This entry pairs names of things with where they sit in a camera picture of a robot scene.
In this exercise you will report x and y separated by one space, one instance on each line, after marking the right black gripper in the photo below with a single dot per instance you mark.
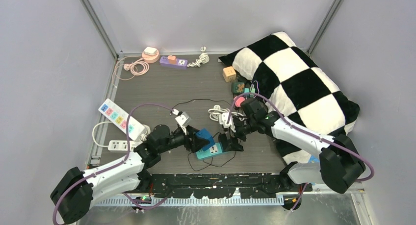
237 133

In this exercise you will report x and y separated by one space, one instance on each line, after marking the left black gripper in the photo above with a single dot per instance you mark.
195 142

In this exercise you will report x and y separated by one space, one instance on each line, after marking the black power adapter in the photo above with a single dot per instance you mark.
226 142

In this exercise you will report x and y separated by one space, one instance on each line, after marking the blue cube socket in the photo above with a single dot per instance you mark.
205 134

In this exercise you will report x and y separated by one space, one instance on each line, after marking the teal usb power strip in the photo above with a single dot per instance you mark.
213 151

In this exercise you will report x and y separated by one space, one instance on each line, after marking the pink plug adapter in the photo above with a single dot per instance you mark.
238 101

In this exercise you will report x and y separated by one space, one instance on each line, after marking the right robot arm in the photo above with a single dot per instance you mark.
338 165

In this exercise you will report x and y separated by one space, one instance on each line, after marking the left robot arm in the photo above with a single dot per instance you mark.
79 190

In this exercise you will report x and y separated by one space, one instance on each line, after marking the dark green cube socket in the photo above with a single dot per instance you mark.
237 87

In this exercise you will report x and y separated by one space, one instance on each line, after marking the orange cube socket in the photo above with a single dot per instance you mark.
229 74

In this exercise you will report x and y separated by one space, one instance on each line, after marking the orange small plug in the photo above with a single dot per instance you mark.
171 59

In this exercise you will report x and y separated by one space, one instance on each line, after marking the pink round socket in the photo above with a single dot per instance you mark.
151 58

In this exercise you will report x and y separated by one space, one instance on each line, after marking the small teal adapters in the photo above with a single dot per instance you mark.
249 92

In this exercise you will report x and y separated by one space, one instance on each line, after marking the white colourful power strip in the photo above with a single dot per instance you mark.
118 116

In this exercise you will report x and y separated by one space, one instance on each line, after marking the purple power strip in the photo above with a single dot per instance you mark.
180 63

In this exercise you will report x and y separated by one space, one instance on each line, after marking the checkered black white pillow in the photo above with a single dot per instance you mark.
294 85

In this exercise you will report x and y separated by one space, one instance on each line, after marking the white charger block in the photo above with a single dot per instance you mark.
150 51

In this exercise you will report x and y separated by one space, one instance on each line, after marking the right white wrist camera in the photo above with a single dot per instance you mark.
226 121

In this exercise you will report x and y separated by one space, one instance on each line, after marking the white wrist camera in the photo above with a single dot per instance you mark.
183 119
226 121

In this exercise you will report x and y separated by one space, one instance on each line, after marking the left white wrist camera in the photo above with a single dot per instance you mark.
183 119

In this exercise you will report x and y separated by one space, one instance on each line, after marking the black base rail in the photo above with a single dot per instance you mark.
216 186

